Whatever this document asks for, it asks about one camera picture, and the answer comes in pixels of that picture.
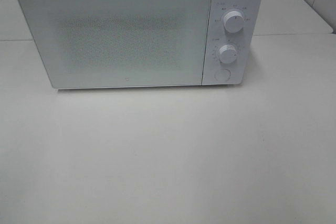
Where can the round white door button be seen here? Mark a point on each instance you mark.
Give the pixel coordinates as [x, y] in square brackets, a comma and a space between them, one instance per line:
[222, 75]

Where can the white microwave knob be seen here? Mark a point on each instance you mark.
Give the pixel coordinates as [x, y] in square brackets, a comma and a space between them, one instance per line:
[233, 21]
[227, 54]

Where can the white microwave door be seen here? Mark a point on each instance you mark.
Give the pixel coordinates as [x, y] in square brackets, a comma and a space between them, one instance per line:
[119, 43]

